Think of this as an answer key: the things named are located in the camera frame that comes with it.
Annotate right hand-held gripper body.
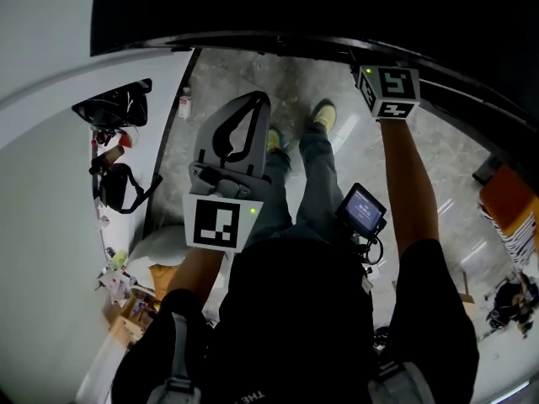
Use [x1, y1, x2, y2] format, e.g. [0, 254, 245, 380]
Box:
[356, 65, 422, 121]

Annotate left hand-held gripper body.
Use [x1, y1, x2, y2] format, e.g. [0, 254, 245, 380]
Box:
[183, 161, 272, 253]

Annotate person's left forearm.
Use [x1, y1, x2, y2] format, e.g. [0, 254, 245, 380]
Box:
[165, 245, 227, 311]

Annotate person's right forearm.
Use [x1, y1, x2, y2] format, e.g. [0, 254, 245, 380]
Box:
[378, 117, 442, 255]

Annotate person's left yellow shoe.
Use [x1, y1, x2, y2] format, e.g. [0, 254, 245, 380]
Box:
[266, 125, 288, 154]

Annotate person's yellow shoe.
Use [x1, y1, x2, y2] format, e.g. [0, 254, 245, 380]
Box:
[310, 98, 339, 133]
[266, 125, 288, 154]

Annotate clear plastic bottle red label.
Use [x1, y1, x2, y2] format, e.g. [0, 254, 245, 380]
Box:
[178, 86, 193, 120]

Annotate white plastic bag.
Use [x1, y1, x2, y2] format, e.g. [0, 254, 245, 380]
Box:
[127, 224, 191, 276]

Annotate person's grey jeans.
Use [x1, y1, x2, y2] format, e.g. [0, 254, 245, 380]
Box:
[248, 122, 349, 243]

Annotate person's right yellow shoe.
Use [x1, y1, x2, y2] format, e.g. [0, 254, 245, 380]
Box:
[310, 98, 339, 133]

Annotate brown paper cup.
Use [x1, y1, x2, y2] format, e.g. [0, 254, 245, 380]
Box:
[104, 144, 127, 164]

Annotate open black bag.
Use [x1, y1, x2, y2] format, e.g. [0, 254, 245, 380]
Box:
[71, 77, 153, 128]

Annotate pile of paper scraps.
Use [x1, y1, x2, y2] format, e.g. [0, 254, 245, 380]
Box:
[93, 248, 136, 307]

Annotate small chest-mounted monitor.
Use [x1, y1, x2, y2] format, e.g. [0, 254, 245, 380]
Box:
[334, 182, 388, 240]

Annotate open cardboard box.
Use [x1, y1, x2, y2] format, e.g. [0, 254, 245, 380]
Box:
[104, 283, 170, 347]

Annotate person's black shirt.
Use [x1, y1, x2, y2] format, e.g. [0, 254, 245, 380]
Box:
[111, 229, 481, 404]

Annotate orange box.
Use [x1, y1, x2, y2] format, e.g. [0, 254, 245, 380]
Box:
[478, 164, 539, 236]

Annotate stack of striped sheets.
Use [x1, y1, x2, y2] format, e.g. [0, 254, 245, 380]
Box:
[479, 199, 539, 274]

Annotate black bag with clutter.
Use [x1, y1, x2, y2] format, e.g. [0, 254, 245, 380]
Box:
[486, 281, 539, 332]

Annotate black pouch with strap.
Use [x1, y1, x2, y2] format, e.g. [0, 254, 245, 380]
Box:
[88, 162, 164, 215]

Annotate left grey backpack strap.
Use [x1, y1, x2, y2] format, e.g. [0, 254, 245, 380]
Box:
[146, 312, 204, 404]

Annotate grey backpack strap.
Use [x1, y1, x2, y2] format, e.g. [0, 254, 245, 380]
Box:
[367, 359, 435, 404]
[146, 312, 204, 404]

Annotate black monitor cable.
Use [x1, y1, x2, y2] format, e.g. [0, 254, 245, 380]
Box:
[356, 234, 385, 268]

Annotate right grey backpack strap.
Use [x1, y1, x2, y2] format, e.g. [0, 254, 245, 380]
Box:
[367, 359, 435, 404]

